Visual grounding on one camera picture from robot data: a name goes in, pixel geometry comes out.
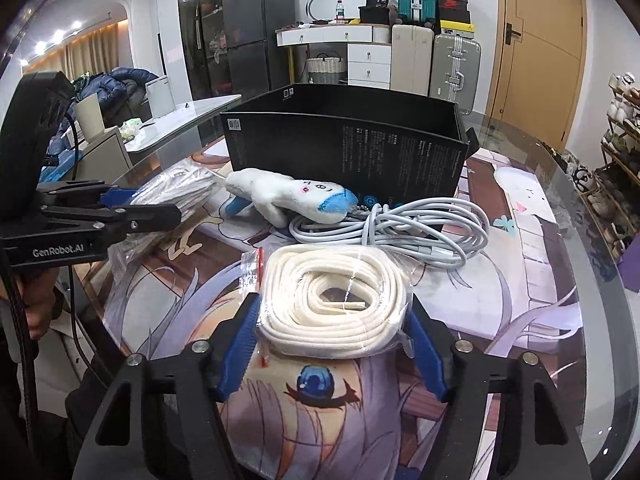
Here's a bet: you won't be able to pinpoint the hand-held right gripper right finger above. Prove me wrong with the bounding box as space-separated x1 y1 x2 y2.
402 294 583 480

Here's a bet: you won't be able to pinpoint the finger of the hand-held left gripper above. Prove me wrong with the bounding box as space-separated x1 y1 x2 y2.
37 182 138 208
47 204 182 241

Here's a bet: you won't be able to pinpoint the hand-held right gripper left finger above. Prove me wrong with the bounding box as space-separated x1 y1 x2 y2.
75 294 261 480

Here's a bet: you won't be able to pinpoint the clear bag of white cords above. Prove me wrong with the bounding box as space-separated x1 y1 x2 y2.
107 159 231 267

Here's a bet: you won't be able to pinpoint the bagged cream rope coil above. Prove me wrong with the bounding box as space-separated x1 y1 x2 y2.
239 244 416 362

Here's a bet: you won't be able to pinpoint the black cardboard box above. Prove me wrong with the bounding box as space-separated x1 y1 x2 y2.
220 83 479 234

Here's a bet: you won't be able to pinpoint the person's left hand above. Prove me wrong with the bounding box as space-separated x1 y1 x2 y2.
22 266 63 333

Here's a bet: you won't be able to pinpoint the beige cylinder container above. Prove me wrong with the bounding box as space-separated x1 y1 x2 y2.
74 93 106 141

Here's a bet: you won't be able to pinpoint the grey side table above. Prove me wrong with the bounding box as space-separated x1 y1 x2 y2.
122 93 243 154

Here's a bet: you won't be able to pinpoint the printed cartoon table mat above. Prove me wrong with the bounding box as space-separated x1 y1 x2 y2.
102 149 584 480

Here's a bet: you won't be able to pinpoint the white air purifier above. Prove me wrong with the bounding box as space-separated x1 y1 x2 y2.
144 75 176 119

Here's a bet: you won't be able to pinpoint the pile of blue jackets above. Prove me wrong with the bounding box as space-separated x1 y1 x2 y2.
69 67 161 121

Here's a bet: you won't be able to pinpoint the beige curtains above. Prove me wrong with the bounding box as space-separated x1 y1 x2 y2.
24 34 114 81

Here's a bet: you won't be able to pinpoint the white and blue plush toy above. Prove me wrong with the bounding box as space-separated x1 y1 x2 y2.
224 168 359 225

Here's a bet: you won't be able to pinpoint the dark glass cabinet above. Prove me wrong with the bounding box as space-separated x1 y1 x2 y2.
177 0 236 101

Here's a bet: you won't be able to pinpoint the dark grey refrigerator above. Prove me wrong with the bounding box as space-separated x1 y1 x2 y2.
221 0 297 96

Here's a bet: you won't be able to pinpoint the purple bag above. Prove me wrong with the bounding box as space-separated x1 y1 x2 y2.
618 252 640 294

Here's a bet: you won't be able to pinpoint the wicker basket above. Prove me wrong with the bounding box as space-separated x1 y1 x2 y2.
305 55 346 85

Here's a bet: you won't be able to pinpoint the white dressing desk with drawers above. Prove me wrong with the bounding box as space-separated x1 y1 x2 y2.
275 23 394 86

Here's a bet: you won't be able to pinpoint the wooden shoe rack with shoes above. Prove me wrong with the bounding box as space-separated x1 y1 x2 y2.
584 72 640 262

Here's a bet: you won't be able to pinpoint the silver suitcase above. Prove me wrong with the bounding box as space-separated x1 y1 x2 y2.
430 32 482 115

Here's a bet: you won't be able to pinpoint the beige suitcase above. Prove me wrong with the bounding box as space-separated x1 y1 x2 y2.
390 23 435 97

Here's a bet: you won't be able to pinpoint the black bag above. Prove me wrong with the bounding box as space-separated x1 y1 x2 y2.
358 0 392 25

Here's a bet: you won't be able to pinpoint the wooden door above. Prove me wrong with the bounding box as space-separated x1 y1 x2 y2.
487 0 587 152

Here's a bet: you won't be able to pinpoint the stack of shoe boxes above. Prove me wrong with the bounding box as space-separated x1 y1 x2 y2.
436 0 474 36

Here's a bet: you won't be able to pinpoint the coiled grey cable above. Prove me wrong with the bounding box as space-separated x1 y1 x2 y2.
289 198 490 267

